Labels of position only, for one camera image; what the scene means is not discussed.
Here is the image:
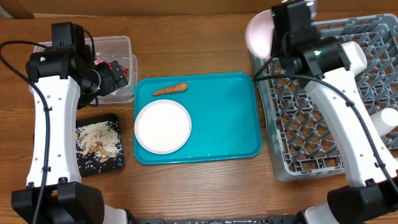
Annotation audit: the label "red wrapper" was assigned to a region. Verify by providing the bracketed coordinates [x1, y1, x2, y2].
[95, 59, 129, 77]

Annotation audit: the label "food scraps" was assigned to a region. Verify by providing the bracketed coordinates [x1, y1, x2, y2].
[76, 121, 122, 163]

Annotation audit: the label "carrot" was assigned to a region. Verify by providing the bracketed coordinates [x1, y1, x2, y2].
[152, 83, 188, 96]

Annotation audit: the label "small pink bowl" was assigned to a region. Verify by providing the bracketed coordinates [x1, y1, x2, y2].
[245, 9, 274, 60]

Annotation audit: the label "white cup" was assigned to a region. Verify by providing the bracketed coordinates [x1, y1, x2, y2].
[370, 108, 398, 137]

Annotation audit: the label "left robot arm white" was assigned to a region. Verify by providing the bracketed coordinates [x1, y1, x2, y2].
[11, 47, 134, 223]

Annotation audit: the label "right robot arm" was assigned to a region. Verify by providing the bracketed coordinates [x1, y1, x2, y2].
[277, 37, 397, 223]

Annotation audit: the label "grey dishwasher rack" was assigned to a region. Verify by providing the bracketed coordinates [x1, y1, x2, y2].
[256, 14, 397, 182]

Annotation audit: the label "clear plastic bin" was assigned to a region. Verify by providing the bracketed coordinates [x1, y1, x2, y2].
[29, 35, 138, 105]

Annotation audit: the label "black bin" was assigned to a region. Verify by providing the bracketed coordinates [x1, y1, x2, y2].
[76, 113, 124, 177]

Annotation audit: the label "teal tray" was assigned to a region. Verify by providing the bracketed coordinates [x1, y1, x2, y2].
[134, 72, 262, 165]

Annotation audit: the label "black rail bottom edge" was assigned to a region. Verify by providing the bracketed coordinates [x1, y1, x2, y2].
[129, 215, 302, 224]

